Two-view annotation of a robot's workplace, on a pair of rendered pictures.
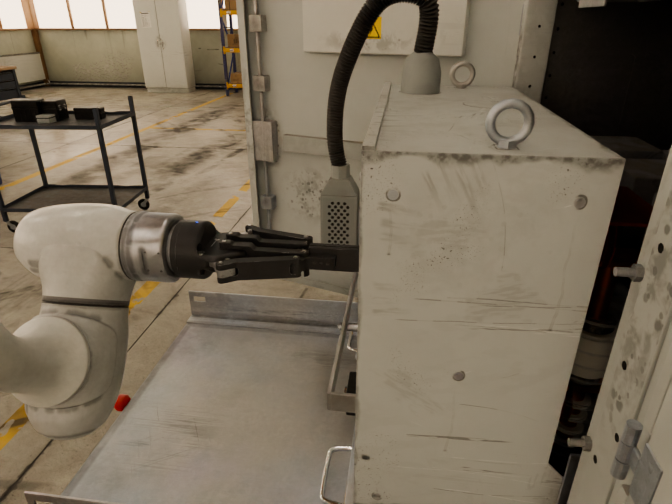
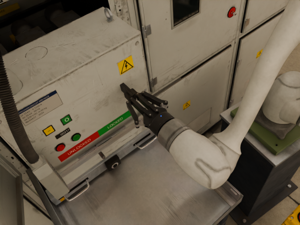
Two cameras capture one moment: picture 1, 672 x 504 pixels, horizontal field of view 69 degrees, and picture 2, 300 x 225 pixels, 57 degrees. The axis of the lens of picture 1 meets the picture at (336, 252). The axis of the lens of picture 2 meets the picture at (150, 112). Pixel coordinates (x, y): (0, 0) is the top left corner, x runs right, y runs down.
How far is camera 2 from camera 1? 1.11 m
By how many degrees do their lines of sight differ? 91
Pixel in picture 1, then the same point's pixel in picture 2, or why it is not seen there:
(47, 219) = (214, 150)
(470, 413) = not seen: hidden behind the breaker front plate
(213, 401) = (154, 216)
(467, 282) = not seen: hidden behind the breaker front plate
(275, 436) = (146, 180)
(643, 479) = (148, 30)
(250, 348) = not seen: outside the picture
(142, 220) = (179, 125)
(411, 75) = (16, 79)
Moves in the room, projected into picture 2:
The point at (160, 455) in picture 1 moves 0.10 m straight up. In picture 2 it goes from (188, 202) to (188, 191)
